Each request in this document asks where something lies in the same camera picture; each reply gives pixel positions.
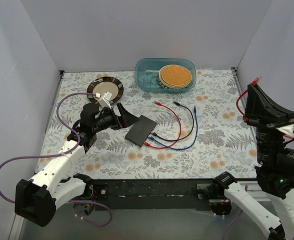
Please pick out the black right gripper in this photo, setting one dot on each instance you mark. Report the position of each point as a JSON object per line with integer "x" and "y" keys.
{"x": 270, "y": 121}

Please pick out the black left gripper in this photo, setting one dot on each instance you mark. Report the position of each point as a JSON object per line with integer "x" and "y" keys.
{"x": 119, "y": 117}

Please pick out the black network switch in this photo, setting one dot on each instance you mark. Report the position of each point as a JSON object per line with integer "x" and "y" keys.
{"x": 140, "y": 131}

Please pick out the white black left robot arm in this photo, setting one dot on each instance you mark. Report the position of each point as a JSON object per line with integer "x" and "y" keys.
{"x": 38, "y": 199}

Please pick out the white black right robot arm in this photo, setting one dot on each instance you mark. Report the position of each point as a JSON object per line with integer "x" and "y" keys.
{"x": 275, "y": 170}

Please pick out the dark rimmed beige plate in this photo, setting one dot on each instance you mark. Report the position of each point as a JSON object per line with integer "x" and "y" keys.
{"x": 107, "y": 84}

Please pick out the striped bowl in container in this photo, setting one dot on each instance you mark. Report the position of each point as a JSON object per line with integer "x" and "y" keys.
{"x": 166, "y": 83}

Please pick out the teal transparent plastic container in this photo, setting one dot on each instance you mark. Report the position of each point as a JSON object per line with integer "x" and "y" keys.
{"x": 165, "y": 75}

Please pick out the floral patterned table mat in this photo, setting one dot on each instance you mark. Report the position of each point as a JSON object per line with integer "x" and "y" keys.
{"x": 214, "y": 137}

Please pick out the orange woven round coaster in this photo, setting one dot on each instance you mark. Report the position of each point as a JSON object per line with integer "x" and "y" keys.
{"x": 176, "y": 75}

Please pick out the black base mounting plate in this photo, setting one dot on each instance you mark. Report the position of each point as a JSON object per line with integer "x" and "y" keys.
{"x": 125, "y": 194}

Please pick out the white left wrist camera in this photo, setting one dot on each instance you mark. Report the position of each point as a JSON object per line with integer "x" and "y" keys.
{"x": 104, "y": 99}

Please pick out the aluminium frame rail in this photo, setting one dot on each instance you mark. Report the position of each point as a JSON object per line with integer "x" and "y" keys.
{"x": 253, "y": 189}

